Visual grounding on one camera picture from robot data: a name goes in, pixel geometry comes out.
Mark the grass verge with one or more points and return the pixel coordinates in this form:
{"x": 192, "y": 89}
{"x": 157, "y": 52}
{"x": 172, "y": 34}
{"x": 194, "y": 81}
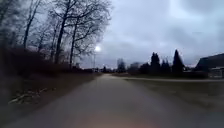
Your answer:
{"x": 50, "y": 85}

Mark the bare tree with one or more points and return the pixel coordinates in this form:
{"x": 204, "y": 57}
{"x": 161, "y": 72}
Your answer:
{"x": 134, "y": 67}

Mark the small dark tree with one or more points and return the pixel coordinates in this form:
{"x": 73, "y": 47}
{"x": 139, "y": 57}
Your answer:
{"x": 104, "y": 69}

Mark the street lamp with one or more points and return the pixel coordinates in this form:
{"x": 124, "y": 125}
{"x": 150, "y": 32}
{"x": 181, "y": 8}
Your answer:
{"x": 97, "y": 48}

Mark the grass field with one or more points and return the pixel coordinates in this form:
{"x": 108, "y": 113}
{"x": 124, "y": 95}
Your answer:
{"x": 186, "y": 91}

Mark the slender tree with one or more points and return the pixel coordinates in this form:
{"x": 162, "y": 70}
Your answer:
{"x": 121, "y": 65}

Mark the pale side path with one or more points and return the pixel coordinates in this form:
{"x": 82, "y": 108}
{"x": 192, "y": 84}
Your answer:
{"x": 173, "y": 80}

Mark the dark bushes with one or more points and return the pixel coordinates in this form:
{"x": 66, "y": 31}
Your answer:
{"x": 26, "y": 63}

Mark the building with dark roof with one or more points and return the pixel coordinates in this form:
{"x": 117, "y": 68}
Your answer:
{"x": 211, "y": 62}

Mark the tall dark conifer trees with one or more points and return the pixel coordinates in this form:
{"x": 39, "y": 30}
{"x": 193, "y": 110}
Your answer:
{"x": 177, "y": 63}

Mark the row of bare trees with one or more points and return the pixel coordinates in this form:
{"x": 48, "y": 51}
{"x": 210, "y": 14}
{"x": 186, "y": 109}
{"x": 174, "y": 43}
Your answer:
{"x": 59, "y": 43}

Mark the grey asphalt path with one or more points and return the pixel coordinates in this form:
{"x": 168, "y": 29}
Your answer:
{"x": 110, "y": 103}

